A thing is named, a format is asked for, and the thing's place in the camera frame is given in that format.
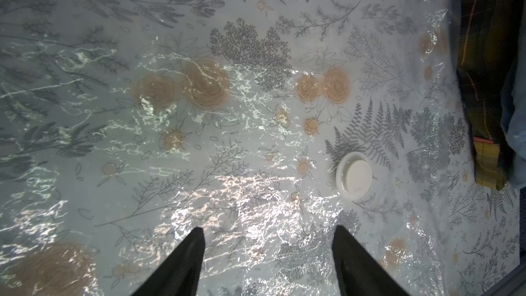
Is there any light blue shirt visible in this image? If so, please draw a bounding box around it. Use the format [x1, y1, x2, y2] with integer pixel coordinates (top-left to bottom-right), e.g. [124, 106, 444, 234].
[501, 58, 525, 189]

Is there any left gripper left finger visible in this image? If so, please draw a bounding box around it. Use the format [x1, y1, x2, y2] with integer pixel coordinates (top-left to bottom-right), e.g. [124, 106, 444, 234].
[133, 227, 205, 296]

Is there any yellow black plaid shirt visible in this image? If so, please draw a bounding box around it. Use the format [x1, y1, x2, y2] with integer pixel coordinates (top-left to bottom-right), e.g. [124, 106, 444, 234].
[457, 0, 524, 190]

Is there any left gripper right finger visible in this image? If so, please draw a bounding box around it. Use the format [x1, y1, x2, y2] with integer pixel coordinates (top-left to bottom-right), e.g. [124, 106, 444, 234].
[331, 226, 408, 296]

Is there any floral patterned table cloth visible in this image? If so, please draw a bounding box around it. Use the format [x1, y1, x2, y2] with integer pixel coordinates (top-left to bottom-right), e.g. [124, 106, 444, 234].
[0, 0, 526, 296]

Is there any white round bag valve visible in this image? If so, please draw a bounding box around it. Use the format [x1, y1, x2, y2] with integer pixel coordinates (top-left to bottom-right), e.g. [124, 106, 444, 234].
[335, 152, 373, 201]

